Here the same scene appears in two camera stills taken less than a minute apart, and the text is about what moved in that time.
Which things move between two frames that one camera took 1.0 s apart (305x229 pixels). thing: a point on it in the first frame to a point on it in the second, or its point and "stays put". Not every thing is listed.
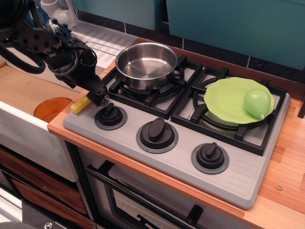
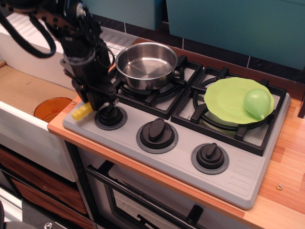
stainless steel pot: x=146 y=66 stays put
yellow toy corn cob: x=80 y=104 to x=83 y=112
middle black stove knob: x=157 y=136 stays put
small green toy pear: x=257 y=102 stays put
